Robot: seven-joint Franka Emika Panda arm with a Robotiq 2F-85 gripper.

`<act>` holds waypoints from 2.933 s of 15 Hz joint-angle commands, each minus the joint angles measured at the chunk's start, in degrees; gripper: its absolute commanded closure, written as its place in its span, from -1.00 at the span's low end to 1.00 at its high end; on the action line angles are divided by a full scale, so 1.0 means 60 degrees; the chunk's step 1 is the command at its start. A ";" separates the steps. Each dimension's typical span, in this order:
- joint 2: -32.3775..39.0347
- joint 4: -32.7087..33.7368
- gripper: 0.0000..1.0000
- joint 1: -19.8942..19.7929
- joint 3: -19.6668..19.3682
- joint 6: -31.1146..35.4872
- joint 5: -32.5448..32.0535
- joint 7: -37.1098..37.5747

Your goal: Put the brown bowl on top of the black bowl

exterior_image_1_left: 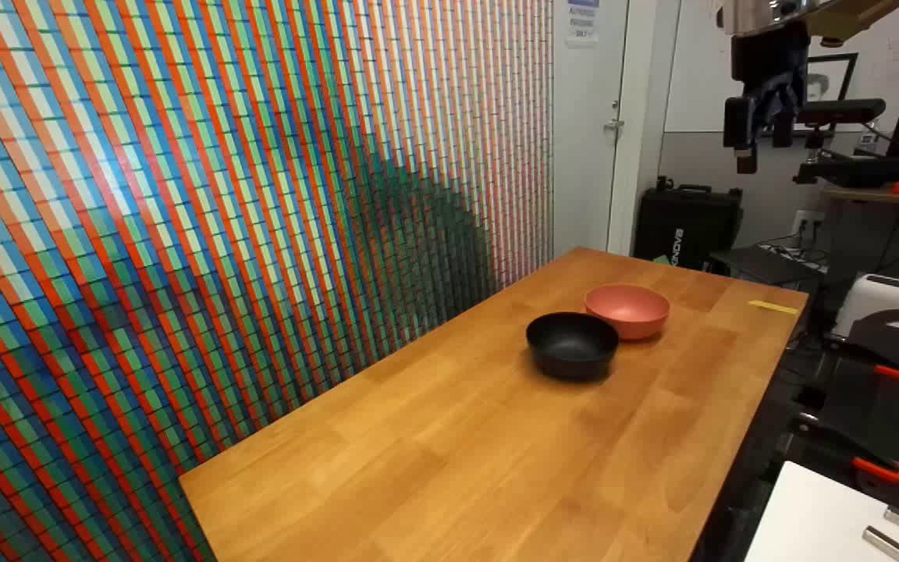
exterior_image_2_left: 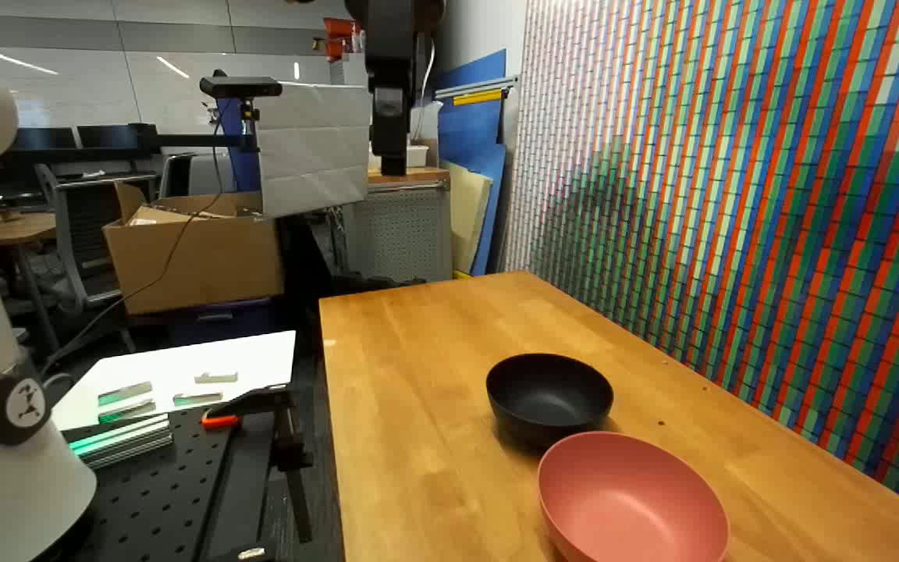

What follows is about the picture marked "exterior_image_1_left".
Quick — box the paper sign on door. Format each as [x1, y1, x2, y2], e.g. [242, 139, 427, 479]
[561, 0, 604, 51]

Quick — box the black picture frame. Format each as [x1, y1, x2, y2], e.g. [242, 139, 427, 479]
[803, 51, 862, 107]

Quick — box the black hard case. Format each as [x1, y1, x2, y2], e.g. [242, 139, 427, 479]
[632, 176, 747, 267]

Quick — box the black equipment box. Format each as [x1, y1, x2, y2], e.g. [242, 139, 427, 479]
[710, 241, 829, 306]

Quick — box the black bowl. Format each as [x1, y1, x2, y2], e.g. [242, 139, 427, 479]
[525, 310, 624, 384]

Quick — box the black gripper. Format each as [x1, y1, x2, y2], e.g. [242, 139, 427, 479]
[720, 19, 813, 177]

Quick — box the yellow strip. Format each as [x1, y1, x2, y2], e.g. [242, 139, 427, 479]
[747, 297, 803, 317]

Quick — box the white appliance housing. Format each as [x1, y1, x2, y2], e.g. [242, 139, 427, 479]
[828, 270, 899, 350]

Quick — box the metal door handle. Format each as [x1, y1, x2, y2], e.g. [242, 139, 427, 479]
[599, 100, 626, 150]

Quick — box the black clamp orange handle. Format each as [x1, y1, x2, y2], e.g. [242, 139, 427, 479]
[794, 413, 899, 486]
[838, 339, 899, 388]

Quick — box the white paper sheet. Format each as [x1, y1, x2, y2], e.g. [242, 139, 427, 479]
[742, 459, 899, 562]

